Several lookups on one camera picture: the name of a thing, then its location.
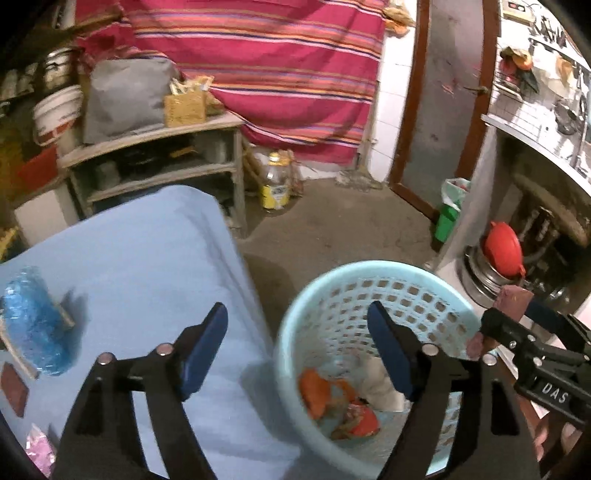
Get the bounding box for pink foil wrapper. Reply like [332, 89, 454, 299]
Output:
[25, 424, 56, 478]

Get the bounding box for small maroon scouring pad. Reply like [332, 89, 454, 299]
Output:
[1, 362, 29, 418]

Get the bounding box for beige cloth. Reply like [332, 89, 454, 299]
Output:
[358, 357, 408, 413]

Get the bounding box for clear orange plastic wrapper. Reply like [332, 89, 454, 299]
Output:
[325, 379, 381, 441]

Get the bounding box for blue plastic bag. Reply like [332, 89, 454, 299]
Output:
[0, 266, 70, 375]

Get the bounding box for printed packet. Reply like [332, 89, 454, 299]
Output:
[1, 302, 76, 380]

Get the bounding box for kitchen counter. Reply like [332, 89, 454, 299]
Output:
[427, 115, 590, 324]

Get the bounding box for person's right hand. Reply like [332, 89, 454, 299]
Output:
[533, 412, 582, 461]

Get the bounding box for stacked steel pots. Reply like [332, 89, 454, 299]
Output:
[457, 244, 524, 308]

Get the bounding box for red plastic lid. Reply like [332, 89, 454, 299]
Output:
[483, 221, 525, 278]

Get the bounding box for light blue plastic basket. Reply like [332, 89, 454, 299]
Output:
[274, 260, 504, 479]

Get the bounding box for light blue tablecloth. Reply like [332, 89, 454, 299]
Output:
[1, 186, 301, 479]

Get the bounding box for green bin with bag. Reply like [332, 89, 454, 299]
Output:
[434, 178, 471, 243]

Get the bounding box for white cabinet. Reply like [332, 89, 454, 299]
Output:
[14, 183, 80, 246]

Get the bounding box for red woven basket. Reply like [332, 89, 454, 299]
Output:
[16, 146, 58, 193]

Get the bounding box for brown framed door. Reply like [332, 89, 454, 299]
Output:
[389, 0, 500, 221]

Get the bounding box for oil bottle yellow label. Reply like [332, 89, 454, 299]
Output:
[260, 151, 290, 211]

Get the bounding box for grey low shelf table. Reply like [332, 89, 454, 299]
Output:
[58, 112, 249, 237]

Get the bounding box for white plastic bucket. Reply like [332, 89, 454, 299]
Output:
[32, 85, 84, 147]

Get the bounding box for yellow utensil box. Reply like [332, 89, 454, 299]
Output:
[163, 76, 214, 128]

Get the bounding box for grey fabric cover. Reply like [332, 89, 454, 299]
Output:
[83, 58, 178, 145]

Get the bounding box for steel cooking pot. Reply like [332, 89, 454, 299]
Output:
[34, 46, 82, 98]

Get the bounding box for red striped hanging cloth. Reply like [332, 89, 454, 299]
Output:
[75, 0, 385, 165]

